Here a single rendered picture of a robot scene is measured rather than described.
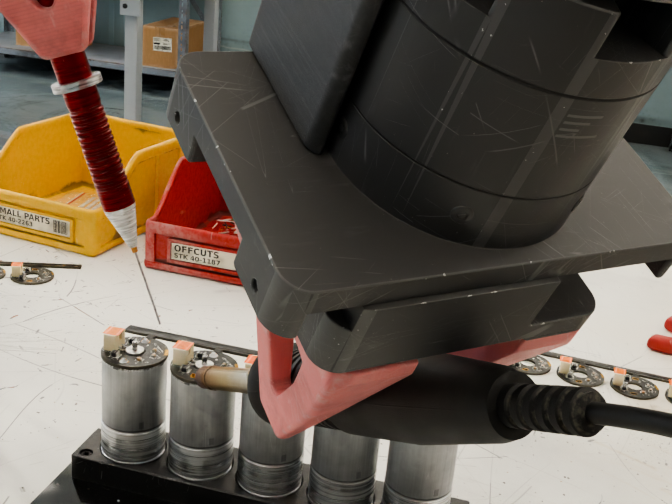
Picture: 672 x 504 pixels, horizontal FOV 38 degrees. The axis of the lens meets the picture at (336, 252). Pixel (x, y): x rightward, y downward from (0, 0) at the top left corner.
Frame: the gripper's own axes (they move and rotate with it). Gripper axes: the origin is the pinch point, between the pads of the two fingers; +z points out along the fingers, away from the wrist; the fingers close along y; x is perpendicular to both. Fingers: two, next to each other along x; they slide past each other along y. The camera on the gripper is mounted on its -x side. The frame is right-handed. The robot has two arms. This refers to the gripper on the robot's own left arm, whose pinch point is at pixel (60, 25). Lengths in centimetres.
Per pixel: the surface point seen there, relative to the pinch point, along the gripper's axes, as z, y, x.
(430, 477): 17.3, -3.1, -7.9
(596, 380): 25.0, 12.6, -18.3
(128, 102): 47, 255, 41
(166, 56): 60, 426, 47
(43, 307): 16.0, 19.2, 9.8
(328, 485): 17.4, -1.9, -4.3
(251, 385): 10.2, -6.7, -3.3
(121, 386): 13.0, 0.9, 2.2
